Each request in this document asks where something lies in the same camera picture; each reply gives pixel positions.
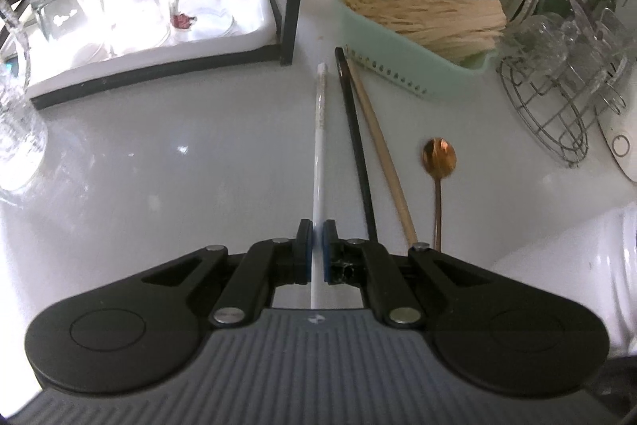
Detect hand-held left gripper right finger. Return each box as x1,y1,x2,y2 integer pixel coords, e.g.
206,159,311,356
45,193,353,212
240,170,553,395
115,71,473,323
322,219,499,330

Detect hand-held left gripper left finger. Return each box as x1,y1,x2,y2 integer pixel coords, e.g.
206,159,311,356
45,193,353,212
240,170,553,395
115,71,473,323
133,218,315,331

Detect white chopstick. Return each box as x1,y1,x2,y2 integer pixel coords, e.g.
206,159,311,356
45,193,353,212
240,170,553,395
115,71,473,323
309,63,329,310

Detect black chopstick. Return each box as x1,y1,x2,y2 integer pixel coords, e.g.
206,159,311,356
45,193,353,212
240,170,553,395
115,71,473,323
334,47,379,243

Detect wooden chopstick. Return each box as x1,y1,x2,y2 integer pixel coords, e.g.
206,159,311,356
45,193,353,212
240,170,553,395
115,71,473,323
346,58,419,247

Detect small copper spoon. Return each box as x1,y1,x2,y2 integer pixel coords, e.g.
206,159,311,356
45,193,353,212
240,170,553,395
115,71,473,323
423,137,457,253

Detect white ceramic utensil jar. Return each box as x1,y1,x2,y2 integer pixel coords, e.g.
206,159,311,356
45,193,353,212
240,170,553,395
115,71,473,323
490,206,637,356

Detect green plastic basket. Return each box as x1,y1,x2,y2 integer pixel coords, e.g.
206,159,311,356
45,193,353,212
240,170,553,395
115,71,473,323
333,0,503,100

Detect black metal dish rack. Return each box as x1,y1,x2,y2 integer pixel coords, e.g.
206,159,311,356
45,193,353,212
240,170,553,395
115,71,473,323
0,0,312,112

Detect textured glass mug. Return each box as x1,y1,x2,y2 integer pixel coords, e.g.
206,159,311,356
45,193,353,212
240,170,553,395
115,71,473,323
0,0,49,194

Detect white kitchen appliance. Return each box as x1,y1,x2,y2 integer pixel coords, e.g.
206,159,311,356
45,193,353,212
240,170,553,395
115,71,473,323
597,101,637,184

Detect clear stemmed glass cup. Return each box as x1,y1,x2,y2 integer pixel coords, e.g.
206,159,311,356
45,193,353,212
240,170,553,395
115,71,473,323
562,0,630,107

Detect steel wire cup rack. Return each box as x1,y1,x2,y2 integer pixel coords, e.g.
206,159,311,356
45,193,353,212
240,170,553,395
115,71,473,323
498,0,630,167

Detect clear glass handled cup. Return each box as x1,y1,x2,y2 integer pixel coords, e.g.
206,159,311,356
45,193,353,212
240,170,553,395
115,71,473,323
508,14,583,72

